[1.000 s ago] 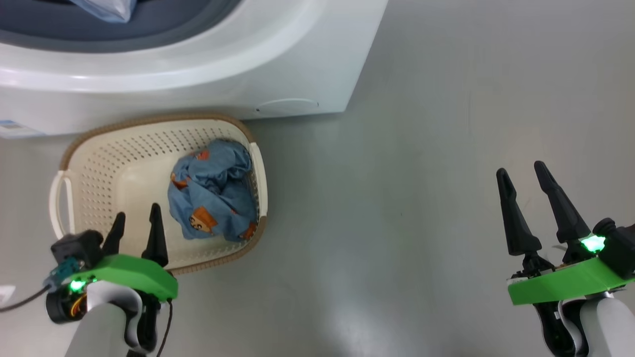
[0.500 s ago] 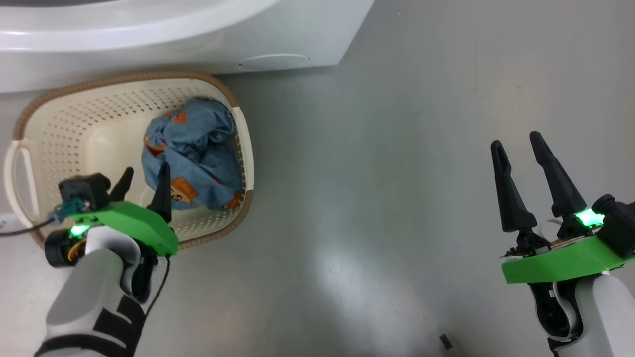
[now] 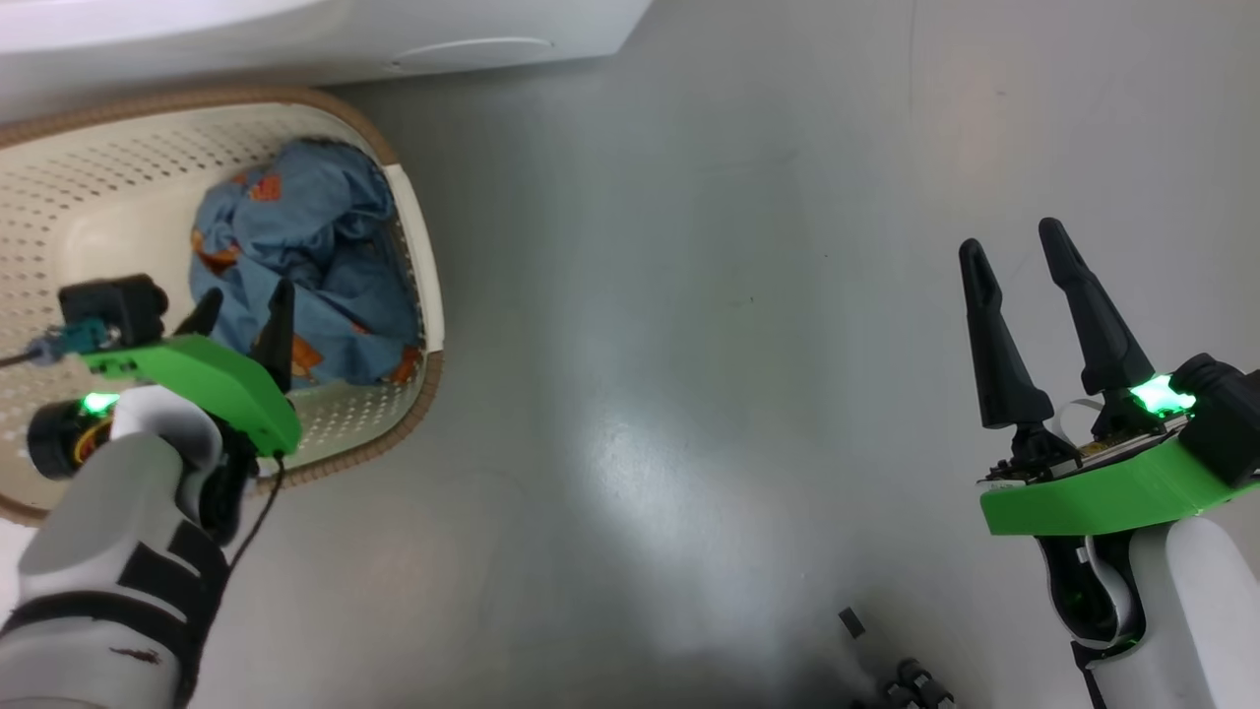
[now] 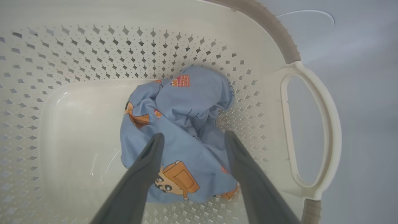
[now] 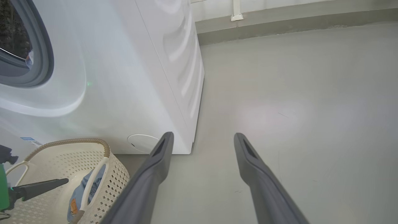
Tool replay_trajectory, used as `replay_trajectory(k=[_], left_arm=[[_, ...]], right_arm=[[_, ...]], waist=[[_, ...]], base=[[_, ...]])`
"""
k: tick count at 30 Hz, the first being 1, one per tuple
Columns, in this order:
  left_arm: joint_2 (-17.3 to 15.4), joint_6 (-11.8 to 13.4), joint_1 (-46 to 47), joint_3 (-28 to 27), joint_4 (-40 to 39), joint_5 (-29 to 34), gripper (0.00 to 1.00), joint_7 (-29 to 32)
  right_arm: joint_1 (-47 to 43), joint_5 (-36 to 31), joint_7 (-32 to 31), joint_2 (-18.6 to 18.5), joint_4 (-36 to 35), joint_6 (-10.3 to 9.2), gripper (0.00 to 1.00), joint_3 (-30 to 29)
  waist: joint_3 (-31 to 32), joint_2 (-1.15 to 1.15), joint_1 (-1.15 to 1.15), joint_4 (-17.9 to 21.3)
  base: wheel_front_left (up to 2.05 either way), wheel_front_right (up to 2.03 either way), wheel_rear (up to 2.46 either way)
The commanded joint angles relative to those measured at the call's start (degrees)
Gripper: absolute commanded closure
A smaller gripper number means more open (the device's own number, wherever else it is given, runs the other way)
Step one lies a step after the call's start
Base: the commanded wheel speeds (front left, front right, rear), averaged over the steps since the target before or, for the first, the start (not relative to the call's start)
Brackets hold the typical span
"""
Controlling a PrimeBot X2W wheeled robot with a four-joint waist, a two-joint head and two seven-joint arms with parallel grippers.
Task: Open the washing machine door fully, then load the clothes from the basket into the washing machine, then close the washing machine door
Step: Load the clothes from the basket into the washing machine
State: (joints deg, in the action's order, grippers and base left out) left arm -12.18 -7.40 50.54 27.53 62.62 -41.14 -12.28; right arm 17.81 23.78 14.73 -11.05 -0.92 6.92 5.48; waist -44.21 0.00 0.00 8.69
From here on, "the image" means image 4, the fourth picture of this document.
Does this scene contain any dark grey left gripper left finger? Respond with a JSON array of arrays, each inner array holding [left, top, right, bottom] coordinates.
[[90, 133, 164, 224]]

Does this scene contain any round white filter cover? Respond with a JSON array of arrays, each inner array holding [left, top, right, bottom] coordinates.
[[276, 9, 335, 38]]

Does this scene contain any white front-load washing machine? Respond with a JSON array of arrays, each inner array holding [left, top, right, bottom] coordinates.
[[258, 0, 398, 59]]

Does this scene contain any blue cartoon print garment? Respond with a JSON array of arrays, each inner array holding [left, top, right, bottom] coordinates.
[[120, 65, 240, 204]]

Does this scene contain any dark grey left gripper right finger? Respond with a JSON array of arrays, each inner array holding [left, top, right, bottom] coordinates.
[[224, 131, 300, 224]]

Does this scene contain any cream perforated laundry basket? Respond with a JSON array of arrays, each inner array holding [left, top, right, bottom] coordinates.
[[0, 0, 342, 224]]

